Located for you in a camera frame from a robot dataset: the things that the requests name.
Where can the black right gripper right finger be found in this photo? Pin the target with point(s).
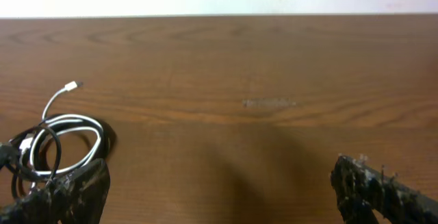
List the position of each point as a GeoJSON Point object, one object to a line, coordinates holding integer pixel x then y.
{"type": "Point", "coordinates": [361, 190]}

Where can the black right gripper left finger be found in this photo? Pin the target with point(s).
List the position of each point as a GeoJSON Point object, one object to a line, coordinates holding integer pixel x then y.
{"type": "Point", "coordinates": [77, 197]}

